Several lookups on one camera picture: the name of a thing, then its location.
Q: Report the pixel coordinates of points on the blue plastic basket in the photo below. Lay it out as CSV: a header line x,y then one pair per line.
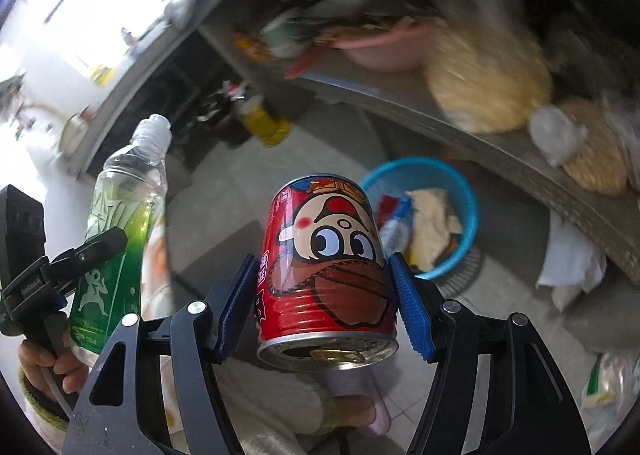
x,y
460,195

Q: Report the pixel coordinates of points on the green plastic bottle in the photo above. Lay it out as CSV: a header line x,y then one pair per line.
x,y
125,200

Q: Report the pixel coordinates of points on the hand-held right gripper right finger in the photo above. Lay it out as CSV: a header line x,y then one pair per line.
x,y
410,310

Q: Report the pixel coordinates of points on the ginkgo pattern tablecloth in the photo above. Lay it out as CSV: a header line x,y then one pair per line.
x,y
159,245

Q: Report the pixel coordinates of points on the pink plastic basin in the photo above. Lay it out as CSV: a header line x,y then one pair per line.
x,y
385,47

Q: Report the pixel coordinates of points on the crumpled white plastic bag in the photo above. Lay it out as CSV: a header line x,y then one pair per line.
x,y
557,135

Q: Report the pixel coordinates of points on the red squirrel snack bag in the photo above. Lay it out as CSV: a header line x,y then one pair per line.
x,y
386,210

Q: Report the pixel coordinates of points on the lilac slipper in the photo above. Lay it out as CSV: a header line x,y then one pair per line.
x,y
370,405

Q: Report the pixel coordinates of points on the red cartoon drink can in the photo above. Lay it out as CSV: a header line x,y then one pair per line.
x,y
325,275

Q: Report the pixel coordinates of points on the green white bag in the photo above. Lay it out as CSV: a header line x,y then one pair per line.
x,y
610,400

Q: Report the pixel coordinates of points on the cooking oil bottle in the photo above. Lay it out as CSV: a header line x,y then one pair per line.
x,y
262,125

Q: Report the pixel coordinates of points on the person's right leg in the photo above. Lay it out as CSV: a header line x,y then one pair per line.
x,y
280,410

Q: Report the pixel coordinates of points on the yellow noodle bag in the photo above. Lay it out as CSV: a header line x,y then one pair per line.
x,y
490,80

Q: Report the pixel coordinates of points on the person's left hand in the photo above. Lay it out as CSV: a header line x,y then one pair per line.
x,y
72,370

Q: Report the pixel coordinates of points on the blue white snack bag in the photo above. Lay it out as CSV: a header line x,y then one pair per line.
x,y
400,230

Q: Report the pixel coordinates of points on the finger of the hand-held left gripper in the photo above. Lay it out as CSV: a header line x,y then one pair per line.
x,y
85,255

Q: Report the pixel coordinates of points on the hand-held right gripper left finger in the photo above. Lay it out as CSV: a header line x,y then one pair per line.
x,y
237,305

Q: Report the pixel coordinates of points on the beige paper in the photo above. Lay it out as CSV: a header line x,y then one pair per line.
x,y
435,225

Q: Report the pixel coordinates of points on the person's left forearm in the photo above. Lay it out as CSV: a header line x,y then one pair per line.
x,y
40,400

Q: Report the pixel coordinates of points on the brown grain bag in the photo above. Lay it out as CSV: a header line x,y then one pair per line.
x,y
597,155

